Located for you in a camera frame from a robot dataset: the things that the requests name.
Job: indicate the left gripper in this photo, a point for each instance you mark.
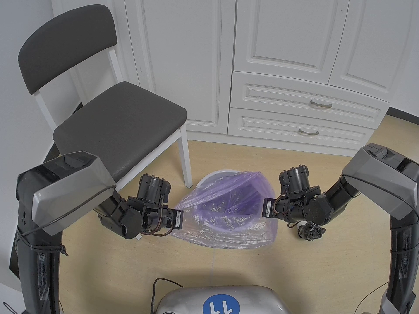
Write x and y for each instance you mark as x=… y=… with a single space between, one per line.
x=176 y=219

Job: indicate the white chair dark grey cushions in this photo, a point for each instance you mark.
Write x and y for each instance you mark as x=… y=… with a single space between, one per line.
x=124 y=116

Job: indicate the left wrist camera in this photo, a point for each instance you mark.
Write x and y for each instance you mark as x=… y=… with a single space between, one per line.
x=165 y=191

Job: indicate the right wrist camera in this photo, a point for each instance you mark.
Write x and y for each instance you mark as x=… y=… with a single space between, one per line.
x=284 y=179

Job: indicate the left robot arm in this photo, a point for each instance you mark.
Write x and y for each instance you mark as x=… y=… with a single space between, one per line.
x=65 y=188

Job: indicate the white wardrobe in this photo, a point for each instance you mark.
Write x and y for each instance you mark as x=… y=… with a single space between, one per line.
x=288 y=28

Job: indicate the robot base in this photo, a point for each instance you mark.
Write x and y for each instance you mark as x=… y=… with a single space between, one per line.
x=222 y=299

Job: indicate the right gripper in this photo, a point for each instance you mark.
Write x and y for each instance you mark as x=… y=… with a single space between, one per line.
x=268 y=208

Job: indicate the black plastic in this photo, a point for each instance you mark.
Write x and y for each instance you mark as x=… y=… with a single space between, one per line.
x=311 y=232

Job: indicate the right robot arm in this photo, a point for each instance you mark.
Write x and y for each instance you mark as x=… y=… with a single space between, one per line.
x=376 y=182

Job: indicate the white trash bin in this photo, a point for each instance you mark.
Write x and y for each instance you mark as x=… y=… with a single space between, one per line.
x=212 y=175

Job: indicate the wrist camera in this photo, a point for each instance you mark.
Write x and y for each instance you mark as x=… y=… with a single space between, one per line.
x=165 y=191
x=284 y=179

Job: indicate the purple plastic bag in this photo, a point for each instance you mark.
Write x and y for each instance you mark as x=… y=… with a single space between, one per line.
x=226 y=234

